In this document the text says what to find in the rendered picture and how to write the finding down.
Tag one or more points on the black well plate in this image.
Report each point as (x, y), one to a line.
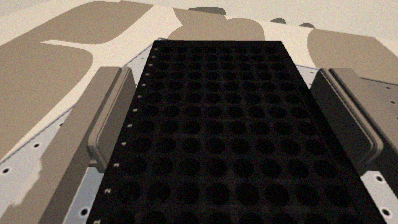
(228, 132)

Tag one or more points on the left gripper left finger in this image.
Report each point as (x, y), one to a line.
(86, 138)

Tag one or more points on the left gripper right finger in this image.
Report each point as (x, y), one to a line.
(366, 129)

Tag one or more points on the grey flat rectangular plate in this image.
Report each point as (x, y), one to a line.
(17, 165)

